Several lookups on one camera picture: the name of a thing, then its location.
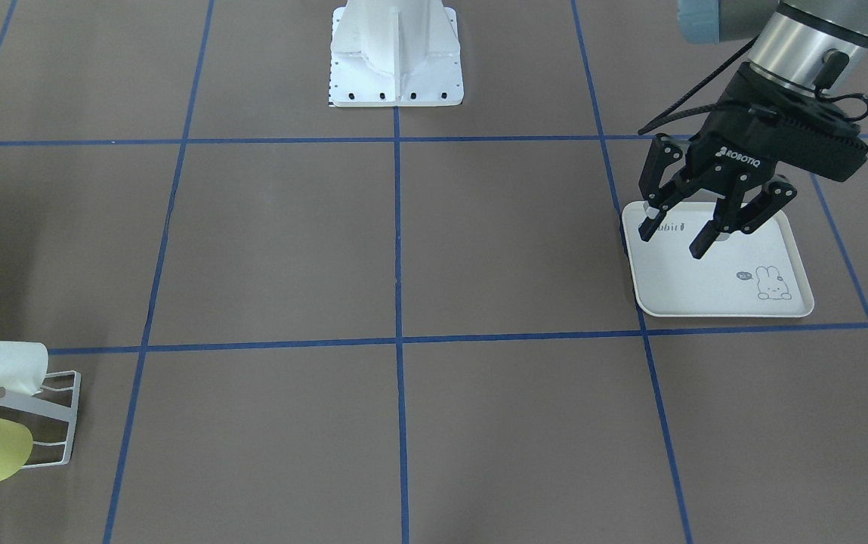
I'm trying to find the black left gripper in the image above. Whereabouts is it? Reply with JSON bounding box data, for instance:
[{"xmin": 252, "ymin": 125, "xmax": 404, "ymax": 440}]
[{"xmin": 638, "ymin": 64, "xmax": 868, "ymax": 261}]

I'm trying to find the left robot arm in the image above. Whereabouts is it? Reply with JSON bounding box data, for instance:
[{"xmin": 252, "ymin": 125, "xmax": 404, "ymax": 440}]
[{"xmin": 638, "ymin": 1, "xmax": 868, "ymax": 259}]

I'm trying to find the cream plastic tray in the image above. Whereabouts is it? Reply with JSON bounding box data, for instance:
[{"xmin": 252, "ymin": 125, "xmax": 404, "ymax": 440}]
[{"xmin": 621, "ymin": 201, "xmax": 816, "ymax": 318}]

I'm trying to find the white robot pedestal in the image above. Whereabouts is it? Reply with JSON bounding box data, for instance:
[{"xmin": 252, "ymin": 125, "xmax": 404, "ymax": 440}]
[{"xmin": 328, "ymin": 1, "xmax": 465, "ymax": 108}]

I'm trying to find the white wire cup rack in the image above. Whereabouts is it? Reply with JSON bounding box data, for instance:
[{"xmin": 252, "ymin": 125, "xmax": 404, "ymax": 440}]
[{"xmin": 0, "ymin": 369, "xmax": 82, "ymax": 475}]

